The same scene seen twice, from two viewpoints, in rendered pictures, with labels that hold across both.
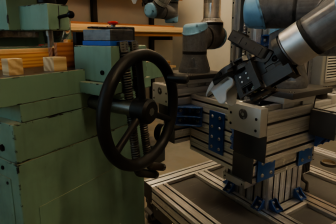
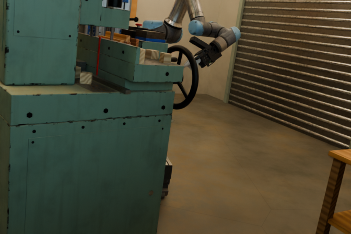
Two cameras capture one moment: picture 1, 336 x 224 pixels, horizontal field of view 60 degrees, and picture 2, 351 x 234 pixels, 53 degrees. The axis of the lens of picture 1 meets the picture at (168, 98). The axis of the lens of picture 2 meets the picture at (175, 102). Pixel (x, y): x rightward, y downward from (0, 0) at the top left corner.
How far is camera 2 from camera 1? 1.59 m
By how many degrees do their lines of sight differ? 72
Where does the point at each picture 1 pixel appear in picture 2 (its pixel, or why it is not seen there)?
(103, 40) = (160, 39)
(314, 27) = (229, 40)
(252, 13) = (200, 30)
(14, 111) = (168, 84)
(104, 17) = not seen: outside the picture
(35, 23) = (115, 23)
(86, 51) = (152, 45)
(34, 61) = not seen: hidden behind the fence
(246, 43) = (202, 43)
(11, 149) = (171, 106)
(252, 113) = not seen: hidden behind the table
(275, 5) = (207, 27)
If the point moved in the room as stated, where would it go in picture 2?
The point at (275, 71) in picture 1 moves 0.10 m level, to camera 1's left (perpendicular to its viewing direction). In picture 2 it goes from (216, 55) to (212, 56)
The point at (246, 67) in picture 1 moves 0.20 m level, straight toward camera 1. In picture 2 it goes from (208, 54) to (246, 60)
